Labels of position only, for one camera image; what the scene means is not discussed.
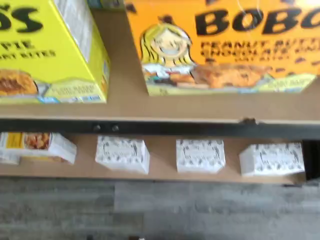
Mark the orange Bobo's peanut butter box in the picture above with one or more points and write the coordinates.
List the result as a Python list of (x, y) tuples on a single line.
[(225, 50)]

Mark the black metal shelf rack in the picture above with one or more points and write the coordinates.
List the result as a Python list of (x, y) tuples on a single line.
[(175, 130)]

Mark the wooden shelf board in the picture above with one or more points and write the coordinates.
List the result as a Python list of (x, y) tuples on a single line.
[(120, 75)]

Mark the yellow label granola box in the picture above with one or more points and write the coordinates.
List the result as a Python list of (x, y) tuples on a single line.
[(42, 146)]

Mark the green Bobo's apple pie box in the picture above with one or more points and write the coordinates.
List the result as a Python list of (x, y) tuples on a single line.
[(37, 62)]

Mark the white patterned carton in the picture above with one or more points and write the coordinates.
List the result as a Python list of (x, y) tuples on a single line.
[(271, 158), (200, 156), (122, 155)]

